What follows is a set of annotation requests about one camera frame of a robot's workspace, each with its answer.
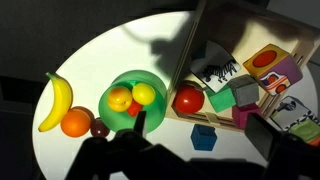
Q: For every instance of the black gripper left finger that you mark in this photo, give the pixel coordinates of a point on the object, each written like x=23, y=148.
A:
x=140, y=123

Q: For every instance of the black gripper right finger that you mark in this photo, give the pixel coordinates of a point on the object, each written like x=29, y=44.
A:
x=261, y=133

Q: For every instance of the orange toy fruit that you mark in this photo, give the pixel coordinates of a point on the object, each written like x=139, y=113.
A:
x=76, y=122

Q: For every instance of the green plastic bowl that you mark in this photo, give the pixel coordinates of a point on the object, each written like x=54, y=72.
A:
x=153, y=113

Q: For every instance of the yellow toy lemon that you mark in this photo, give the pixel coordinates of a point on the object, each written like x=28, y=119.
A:
x=144, y=94

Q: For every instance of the yellow orange toy peach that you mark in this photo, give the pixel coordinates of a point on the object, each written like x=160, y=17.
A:
x=119, y=99

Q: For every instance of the dark red toy plum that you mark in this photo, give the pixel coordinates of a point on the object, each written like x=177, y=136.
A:
x=99, y=128

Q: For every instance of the red toy apple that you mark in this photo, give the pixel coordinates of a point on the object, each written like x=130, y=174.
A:
x=188, y=100

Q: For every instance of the yellow toy banana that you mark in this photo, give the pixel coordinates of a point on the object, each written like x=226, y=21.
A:
x=61, y=100

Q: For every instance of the small magenta cube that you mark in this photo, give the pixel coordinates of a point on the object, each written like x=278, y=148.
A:
x=241, y=115

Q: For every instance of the lime green soft block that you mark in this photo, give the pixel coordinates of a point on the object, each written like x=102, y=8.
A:
x=306, y=130

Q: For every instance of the small grey cube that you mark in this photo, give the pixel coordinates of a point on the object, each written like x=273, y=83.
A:
x=245, y=90

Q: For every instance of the small green cube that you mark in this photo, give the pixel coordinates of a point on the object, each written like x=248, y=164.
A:
x=221, y=100

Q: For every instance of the small blue cube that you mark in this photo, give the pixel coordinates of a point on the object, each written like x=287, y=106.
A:
x=203, y=137

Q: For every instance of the large purple orange picture block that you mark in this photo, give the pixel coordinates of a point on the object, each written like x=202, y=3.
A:
x=266, y=60

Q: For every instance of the black white zebra block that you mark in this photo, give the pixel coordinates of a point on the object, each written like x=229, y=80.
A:
x=216, y=71

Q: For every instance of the wooden slatted crate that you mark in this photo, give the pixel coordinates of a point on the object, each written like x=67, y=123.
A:
x=246, y=40

